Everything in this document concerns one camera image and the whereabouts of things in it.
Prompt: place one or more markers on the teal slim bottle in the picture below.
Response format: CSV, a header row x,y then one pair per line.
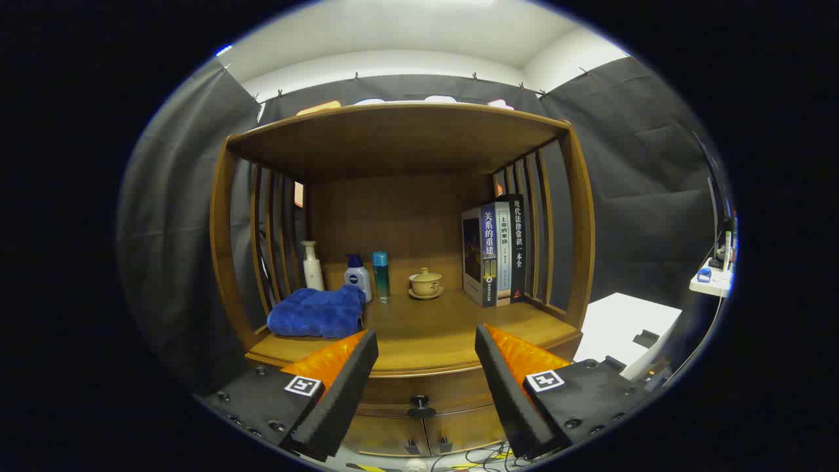
x,y
381,278

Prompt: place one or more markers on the white bottle blue cap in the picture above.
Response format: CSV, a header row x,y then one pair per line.
x,y
359,278

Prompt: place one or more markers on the wooden countertop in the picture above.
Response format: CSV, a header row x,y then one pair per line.
x,y
426,334

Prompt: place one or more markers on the blue spine book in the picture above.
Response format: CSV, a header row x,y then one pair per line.
x,y
488,255

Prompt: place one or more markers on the brown wooden cabinet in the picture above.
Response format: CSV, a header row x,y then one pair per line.
x,y
393,216

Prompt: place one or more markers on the brown wooden drawer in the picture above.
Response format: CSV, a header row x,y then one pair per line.
x,y
446,390

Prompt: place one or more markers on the black spine book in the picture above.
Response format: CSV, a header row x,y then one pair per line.
x,y
518,249

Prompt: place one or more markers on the beige lidded teacup with saucer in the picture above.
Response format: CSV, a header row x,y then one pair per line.
x,y
426,284

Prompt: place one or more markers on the blue towel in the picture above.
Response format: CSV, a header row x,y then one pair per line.
x,y
314,311

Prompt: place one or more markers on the black backdrop cloth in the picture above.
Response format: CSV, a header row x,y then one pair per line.
x,y
629,183

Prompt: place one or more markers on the small blue object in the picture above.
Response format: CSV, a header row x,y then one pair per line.
x,y
704,275

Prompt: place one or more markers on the white storage box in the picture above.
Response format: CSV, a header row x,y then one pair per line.
x,y
623,324

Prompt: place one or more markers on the white side desk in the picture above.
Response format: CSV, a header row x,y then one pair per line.
x,y
714,283

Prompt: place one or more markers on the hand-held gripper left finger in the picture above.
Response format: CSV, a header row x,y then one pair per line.
x,y
347,393

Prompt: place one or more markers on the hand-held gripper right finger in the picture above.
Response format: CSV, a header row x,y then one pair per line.
x,y
508,393

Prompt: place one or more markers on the pale grey spine book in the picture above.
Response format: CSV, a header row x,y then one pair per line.
x,y
503,255

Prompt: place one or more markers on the white pump bottle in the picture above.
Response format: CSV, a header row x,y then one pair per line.
x,y
312,272

